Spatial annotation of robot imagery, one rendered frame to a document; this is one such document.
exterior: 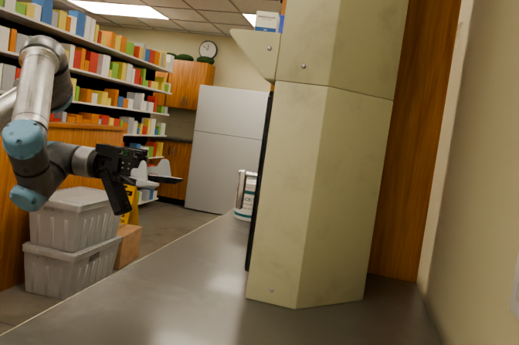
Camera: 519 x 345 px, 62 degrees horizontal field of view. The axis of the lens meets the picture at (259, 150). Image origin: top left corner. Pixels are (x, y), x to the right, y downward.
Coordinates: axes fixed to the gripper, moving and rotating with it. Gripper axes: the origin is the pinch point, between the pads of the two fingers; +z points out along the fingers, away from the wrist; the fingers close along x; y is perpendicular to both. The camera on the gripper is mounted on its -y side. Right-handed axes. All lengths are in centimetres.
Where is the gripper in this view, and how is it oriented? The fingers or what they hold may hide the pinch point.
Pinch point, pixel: (170, 185)
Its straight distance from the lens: 103.9
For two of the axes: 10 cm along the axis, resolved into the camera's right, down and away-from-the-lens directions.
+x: 2.3, -0.2, 9.7
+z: 9.6, 1.5, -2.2
